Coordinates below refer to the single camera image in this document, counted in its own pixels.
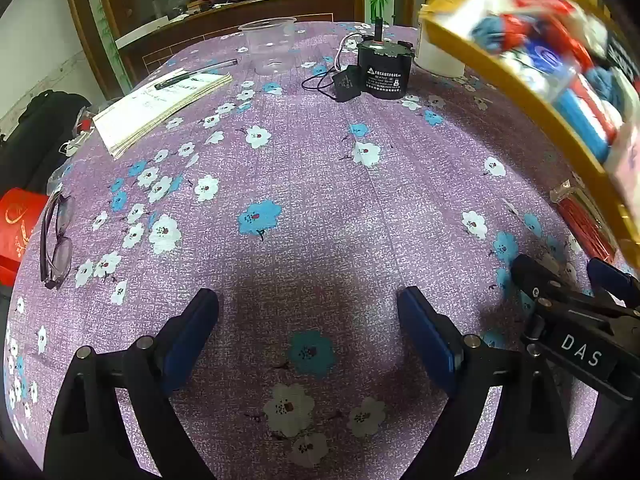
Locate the black bag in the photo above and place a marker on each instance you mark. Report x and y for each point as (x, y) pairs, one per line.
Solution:
(35, 130)

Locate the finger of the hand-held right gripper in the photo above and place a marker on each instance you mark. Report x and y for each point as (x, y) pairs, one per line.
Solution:
(537, 277)
(612, 280)

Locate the red sticks packet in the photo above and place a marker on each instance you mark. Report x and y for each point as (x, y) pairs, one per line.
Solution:
(585, 220)

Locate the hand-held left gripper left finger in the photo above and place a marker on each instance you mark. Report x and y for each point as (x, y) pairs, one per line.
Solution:
(190, 340)

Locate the clear plastic cup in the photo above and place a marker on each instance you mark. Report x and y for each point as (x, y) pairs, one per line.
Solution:
(267, 45)

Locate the red white packet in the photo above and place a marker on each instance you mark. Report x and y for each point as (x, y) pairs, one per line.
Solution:
(545, 10)

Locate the black electric motor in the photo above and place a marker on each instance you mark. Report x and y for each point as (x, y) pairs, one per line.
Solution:
(382, 72)

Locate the purple frame eyeglasses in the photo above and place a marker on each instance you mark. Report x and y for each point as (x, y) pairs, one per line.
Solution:
(60, 255)

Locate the blue white tissue packet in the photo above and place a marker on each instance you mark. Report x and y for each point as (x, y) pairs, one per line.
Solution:
(545, 60)

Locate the purple floral tablecloth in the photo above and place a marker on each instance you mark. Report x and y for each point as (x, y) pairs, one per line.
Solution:
(310, 185)

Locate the yellow cardboard box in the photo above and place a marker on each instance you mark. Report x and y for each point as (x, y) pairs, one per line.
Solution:
(505, 90)

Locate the pink tissue packet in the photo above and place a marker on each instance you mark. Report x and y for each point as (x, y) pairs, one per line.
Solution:
(627, 160)

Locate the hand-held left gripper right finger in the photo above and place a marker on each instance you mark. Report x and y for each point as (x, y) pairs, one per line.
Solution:
(430, 340)

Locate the wooden sideboard cabinet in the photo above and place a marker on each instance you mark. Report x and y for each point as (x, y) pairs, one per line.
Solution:
(210, 15)

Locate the black pen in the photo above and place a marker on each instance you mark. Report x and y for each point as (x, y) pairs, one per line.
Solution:
(195, 72)

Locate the black packet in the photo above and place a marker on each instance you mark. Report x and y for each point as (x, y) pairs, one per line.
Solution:
(622, 55)

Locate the red paper bag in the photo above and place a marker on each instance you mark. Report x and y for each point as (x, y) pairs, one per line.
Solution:
(17, 230)

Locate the white jar red label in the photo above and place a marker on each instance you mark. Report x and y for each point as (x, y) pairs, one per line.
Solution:
(437, 60)

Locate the white paper notebook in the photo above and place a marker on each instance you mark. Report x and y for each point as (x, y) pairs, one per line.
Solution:
(155, 110)

